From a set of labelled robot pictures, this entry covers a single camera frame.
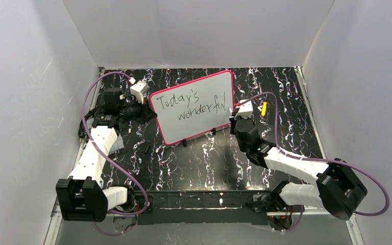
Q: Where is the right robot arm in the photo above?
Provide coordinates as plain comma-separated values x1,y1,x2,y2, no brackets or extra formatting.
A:
229,116,368,220

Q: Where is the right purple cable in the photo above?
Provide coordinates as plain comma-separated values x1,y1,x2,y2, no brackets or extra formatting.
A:
234,92,390,232

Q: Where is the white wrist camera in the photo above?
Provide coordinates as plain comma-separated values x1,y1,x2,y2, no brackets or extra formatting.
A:
130,80,149,104
234,100,253,119

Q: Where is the pink framed whiteboard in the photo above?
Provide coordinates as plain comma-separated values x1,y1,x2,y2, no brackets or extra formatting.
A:
149,70,235,145

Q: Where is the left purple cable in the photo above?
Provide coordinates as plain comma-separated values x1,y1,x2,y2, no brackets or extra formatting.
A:
81,71,150,237

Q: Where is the purple cable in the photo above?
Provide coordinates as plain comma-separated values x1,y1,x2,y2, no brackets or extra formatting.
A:
81,71,150,237
234,92,390,232

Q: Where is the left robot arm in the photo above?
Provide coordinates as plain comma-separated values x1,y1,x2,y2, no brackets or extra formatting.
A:
56,87,157,222

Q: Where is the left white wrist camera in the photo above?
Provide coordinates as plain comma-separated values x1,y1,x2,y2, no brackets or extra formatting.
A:
130,80,149,104

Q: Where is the black wire board stand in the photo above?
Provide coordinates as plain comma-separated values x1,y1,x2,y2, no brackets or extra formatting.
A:
179,128,217,147

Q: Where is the clear plastic organizer box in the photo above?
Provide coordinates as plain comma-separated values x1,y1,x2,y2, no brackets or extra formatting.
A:
109,135,124,154

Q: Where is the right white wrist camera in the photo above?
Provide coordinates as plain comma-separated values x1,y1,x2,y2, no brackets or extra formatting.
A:
234,100,253,119

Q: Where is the yellow marker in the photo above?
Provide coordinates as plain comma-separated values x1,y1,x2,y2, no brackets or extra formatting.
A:
260,102,267,117

